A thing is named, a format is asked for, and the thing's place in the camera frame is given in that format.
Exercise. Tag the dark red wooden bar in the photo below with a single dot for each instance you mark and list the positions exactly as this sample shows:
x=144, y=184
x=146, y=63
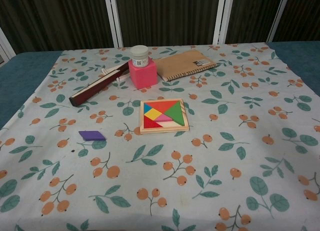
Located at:
x=95, y=88

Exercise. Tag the wooden tangram tray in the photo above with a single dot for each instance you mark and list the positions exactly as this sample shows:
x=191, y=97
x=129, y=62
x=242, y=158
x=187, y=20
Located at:
x=142, y=131

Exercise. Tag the yellow square tangram piece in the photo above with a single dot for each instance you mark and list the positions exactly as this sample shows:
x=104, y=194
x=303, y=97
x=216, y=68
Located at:
x=154, y=113

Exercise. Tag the floral print tablecloth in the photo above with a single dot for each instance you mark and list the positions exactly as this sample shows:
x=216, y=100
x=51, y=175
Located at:
x=160, y=181

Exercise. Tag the brown stitched notebook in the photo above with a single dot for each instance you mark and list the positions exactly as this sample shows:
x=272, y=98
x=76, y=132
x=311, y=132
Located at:
x=182, y=63

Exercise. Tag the orange large triangle tangram piece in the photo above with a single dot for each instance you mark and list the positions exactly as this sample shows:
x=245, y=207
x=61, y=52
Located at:
x=161, y=105

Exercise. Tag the pink triangular block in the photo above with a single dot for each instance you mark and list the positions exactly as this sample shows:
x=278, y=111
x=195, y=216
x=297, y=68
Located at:
x=165, y=118

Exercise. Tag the white round jar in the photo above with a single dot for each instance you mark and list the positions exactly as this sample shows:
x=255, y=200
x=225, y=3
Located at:
x=139, y=54

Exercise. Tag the blue small triangle tangram piece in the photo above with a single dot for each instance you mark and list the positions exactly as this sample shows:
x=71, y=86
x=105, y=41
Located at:
x=146, y=108

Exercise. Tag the purple parallelogram tangram piece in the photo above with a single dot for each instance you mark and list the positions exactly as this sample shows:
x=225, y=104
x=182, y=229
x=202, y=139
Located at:
x=92, y=135

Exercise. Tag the green triangle tangram piece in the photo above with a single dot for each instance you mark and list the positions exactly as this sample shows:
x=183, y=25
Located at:
x=175, y=112

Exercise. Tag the dark folding screen panel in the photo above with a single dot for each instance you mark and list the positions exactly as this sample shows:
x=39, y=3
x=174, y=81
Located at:
x=250, y=13
x=302, y=13
x=55, y=18
x=167, y=16

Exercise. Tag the red triangle tangram piece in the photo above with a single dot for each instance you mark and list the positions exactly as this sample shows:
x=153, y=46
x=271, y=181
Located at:
x=150, y=123

